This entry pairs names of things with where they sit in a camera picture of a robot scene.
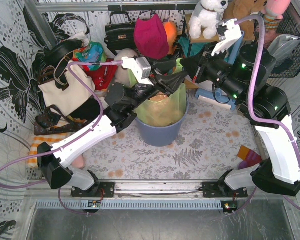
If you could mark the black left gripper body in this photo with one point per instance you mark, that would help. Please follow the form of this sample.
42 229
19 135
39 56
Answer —
154 83

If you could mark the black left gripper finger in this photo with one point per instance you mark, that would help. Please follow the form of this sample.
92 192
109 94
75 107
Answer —
169 84
163 66

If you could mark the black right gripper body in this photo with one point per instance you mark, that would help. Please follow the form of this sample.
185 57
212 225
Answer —
201 69

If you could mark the green trash bag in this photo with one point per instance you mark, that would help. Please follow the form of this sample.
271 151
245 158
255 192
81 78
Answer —
166 112

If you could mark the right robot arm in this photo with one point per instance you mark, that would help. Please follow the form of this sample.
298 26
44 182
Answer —
265 106

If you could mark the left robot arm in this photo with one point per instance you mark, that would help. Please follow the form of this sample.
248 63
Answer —
55 161

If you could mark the magenta hanging cloth bag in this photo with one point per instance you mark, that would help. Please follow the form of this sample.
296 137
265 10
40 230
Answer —
150 38

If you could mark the blue trash bin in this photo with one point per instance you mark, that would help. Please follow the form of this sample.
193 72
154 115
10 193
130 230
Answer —
161 136

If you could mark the cream canvas tote bag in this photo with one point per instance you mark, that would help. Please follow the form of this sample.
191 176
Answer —
67 99

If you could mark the brown patterned bag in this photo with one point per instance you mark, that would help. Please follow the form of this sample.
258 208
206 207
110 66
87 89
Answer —
53 122

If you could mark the teal cloth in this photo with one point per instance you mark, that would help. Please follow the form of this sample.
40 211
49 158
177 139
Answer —
195 47

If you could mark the white grey dog plush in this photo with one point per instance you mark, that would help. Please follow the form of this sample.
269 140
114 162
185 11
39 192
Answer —
205 17

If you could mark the orange plush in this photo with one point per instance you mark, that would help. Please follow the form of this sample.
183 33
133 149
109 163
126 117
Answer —
171 33

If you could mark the wooden shelf rack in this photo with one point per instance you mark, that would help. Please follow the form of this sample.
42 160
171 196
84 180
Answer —
201 39

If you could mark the brown teddy bear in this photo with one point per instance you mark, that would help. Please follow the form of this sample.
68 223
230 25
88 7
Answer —
238 9

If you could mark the black handbag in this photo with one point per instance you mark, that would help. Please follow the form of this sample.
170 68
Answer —
120 36

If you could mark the red cloth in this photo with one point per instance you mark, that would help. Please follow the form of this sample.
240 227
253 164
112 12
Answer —
101 77

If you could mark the silver pouch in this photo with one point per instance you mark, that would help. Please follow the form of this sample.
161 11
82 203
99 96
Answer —
283 46

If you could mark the black cloth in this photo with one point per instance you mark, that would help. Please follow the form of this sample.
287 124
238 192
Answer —
89 111

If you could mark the pink plush doll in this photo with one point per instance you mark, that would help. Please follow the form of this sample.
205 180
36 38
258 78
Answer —
273 12

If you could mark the purple orange sock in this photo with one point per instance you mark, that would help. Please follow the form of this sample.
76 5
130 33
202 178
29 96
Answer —
249 158

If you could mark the pink foam roll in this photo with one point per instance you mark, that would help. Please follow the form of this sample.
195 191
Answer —
79 162

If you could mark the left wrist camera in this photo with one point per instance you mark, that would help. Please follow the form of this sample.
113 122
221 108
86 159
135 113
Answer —
136 65

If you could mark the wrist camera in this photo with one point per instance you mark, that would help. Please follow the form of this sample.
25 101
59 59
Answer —
228 32
136 65

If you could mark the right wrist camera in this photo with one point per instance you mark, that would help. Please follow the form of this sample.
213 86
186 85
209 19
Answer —
228 32

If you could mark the black wire basket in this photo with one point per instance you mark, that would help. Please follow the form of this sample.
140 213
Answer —
290 67

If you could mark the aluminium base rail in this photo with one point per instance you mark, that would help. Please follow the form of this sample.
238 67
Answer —
145 195

